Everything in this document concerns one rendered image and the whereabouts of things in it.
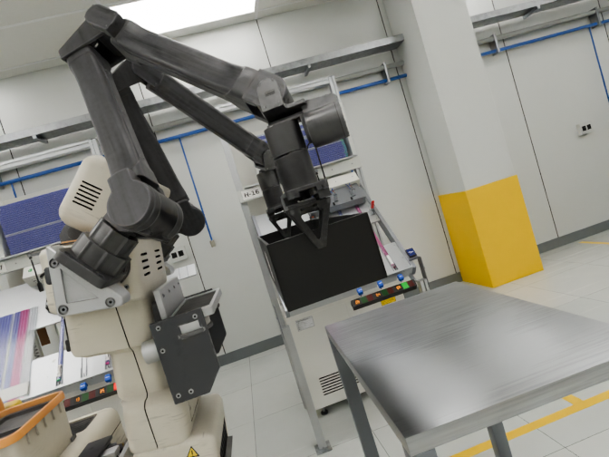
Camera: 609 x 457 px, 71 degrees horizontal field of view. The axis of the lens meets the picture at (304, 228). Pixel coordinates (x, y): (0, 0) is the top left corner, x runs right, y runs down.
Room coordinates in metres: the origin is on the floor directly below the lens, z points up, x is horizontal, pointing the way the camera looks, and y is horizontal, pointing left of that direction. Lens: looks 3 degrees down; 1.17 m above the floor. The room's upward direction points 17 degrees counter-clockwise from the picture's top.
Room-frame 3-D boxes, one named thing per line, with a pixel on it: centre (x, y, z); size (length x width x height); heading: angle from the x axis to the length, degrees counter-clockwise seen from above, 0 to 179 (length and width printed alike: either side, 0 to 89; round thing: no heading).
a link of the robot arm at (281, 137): (0.68, -0.02, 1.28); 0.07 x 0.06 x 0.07; 81
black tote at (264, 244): (0.96, 0.02, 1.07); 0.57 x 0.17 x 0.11; 7
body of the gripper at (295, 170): (0.68, -0.01, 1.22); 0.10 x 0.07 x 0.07; 7
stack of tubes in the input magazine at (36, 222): (2.40, 1.31, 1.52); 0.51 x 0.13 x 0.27; 98
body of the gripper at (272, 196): (1.24, 0.06, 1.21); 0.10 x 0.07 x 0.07; 7
